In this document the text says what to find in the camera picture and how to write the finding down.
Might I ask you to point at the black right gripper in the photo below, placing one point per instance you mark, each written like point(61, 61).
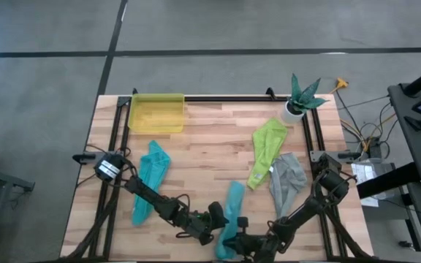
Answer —
point(256, 247)

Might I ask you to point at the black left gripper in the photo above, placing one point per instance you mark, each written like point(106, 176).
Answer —
point(196, 224)

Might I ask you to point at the light blue microfiber towel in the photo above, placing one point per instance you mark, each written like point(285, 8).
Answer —
point(232, 204)

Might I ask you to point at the lime green microfiber towel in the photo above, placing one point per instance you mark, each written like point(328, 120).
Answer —
point(269, 146)

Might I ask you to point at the yellow translucent plastic basket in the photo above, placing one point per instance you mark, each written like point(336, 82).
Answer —
point(155, 113)

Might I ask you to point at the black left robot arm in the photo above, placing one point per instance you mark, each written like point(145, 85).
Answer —
point(148, 193)

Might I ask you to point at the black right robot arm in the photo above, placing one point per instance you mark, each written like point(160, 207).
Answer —
point(316, 204)

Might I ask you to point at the teal microfiber towel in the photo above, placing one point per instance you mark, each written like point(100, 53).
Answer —
point(152, 171)

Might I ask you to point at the grey microfiber towel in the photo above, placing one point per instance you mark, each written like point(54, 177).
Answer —
point(287, 179)

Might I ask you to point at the clear plastic bag with paper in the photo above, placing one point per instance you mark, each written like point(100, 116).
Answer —
point(371, 175)

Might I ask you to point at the snake plant in white pot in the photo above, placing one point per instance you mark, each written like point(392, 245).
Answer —
point(300, 102)

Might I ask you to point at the black power strip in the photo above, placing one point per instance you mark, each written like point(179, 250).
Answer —
point(375, 148)

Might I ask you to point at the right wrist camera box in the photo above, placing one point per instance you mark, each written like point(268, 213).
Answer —
point(242, 223)

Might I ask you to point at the black aluminium table frame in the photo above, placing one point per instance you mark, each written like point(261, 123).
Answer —
point(232, 98)

